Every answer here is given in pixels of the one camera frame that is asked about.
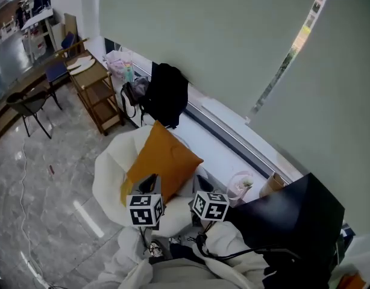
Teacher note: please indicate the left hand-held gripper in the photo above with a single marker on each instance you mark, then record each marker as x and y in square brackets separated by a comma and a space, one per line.
[144, 211]

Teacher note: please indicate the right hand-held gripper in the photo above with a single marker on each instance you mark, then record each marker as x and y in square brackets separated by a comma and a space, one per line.
[210, 206]

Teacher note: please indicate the orange square cushion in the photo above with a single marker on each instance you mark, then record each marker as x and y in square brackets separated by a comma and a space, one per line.
[164, 161]

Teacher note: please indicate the person's right forearm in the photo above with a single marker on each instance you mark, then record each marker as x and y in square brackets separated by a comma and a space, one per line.
[230, 242]

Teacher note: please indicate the person's left forearm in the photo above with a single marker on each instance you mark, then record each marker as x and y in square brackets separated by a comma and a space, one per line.
[129, 251]

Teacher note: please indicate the person's left shoe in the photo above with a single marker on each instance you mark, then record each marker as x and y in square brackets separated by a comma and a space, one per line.
[155, 248]

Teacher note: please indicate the person's shoe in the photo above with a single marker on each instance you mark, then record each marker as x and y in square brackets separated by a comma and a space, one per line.
[155, 248]
[175, 241]

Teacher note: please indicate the person's right shoe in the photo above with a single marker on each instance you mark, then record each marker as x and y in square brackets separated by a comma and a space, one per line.
[175, 241]

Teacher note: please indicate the white round armchair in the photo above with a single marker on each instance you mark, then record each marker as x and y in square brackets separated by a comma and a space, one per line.
[112, 173]

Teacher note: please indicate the person's right leg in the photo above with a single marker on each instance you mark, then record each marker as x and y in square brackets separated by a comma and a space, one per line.
[186, 253]

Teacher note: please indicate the white window sill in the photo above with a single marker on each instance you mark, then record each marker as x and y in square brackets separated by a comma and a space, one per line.
[221, 149]

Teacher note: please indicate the person's torso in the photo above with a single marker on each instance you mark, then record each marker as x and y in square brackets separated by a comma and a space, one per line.
[179, 275]

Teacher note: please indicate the black side table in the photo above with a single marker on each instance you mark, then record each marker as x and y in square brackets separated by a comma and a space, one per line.
[287, 212]

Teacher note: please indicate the small red floor object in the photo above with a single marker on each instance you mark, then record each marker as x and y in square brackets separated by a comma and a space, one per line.
[52, 170]

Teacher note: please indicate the black equipment bag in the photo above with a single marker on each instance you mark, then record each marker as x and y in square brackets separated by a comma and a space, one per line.
[293, 272]

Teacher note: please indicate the black backpack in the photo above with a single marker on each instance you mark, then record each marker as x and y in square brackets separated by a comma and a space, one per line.
[167, 95]

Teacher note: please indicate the dark grey handbag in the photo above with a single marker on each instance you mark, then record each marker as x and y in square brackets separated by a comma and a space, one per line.
[136, 92]

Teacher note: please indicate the pastel green bottle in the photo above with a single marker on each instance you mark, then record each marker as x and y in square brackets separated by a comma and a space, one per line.
[129, 72]

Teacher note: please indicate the wooden shelf rack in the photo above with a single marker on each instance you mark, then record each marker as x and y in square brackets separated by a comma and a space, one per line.
[91, 80]

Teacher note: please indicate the pale roller blind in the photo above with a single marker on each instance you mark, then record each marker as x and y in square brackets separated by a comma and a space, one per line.
[203, 35]
[332, 131]

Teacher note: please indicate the clear plastic bag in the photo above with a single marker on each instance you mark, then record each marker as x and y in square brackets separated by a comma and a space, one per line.
[115, 65]

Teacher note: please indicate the white oval board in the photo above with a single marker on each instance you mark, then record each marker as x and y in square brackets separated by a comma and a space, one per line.
[84, 68]
[79, 62]

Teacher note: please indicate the dark grey chair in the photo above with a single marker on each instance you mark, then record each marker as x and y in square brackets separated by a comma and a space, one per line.
[28, 104]

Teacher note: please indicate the blue cushioned stool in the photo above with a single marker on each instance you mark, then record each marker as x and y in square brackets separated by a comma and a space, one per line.
[57, 71]

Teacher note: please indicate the wooden step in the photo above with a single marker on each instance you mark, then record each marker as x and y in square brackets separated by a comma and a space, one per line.
[10, 101]

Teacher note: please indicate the leaning wooden board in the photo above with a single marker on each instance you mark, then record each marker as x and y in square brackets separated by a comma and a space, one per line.
[71, 26]

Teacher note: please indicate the white high table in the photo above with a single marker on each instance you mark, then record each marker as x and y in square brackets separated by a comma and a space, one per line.
[37, 18]

